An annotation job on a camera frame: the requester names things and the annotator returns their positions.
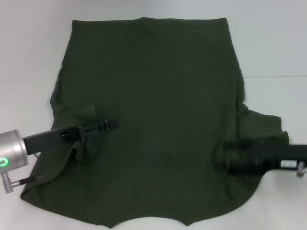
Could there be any right arm connector cable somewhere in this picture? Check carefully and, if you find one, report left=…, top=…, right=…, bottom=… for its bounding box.
left=295, top=161, right=307, bottom=178

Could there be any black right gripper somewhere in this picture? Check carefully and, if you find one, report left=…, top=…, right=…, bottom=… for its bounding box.
left=213, top=137, right=307, bottom=175

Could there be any arm connector cable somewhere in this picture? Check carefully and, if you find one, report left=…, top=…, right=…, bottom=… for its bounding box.
left=2, top=172, right=39, bottom=194
left=295, top=161, right=307, bottom=178

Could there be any left arm connector cable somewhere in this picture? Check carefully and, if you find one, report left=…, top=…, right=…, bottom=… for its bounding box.
left=2, top=172, right=39, bottom=194

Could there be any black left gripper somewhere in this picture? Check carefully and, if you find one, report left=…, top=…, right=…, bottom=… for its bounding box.
left=22, top=118, right=120, bottom=156

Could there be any dark green shirt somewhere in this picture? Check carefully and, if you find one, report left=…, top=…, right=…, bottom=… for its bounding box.
left=20, top=17, right=291, bottom=228

